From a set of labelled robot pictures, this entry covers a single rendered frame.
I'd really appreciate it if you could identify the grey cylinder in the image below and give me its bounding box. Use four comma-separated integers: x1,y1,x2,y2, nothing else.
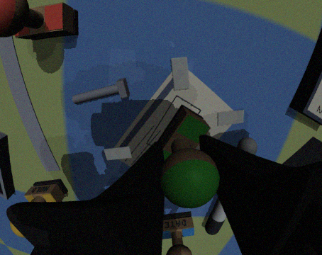
204,137,257,235

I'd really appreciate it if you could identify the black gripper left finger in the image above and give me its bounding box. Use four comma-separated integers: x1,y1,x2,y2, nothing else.
6,141,165,255

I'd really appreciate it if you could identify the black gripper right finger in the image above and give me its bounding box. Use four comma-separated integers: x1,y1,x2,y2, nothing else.
199,134,322,255

